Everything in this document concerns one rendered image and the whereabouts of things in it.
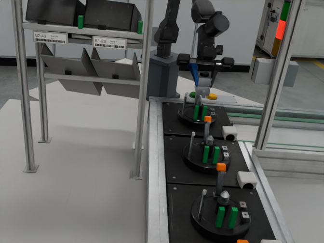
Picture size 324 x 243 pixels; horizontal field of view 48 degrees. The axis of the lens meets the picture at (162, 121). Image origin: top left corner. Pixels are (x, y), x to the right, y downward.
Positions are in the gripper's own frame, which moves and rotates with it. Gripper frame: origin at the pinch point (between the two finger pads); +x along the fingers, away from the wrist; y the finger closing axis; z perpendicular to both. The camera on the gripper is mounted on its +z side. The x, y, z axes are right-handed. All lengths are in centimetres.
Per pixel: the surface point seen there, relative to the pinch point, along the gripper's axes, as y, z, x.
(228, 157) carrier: 5.3, 14.1, 27.2
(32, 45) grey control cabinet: -142, -277, -102
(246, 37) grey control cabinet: 103, -297, -142
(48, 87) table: -63, -50, -4
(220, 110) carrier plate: 9.5, -16.7, 7.6
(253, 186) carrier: 11.1, 19.6, 34.8
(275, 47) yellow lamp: 16.7, 18.9, -4.7
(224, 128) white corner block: 7.8, -1.7, 16.6
